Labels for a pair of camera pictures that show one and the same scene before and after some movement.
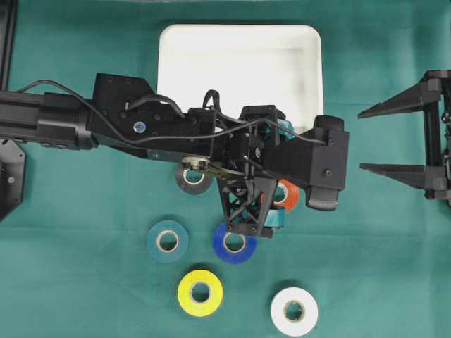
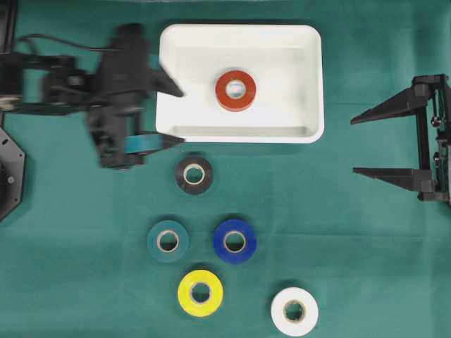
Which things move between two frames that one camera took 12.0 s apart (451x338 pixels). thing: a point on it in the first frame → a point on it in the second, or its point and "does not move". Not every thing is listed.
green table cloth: x=114 y=242 does not move
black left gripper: x=232 y=150 → x=119 y=96
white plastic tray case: x=249 y=65 does not move
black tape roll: x=194 y=181 does not move
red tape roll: x=291 y=202 → x=242 y=103
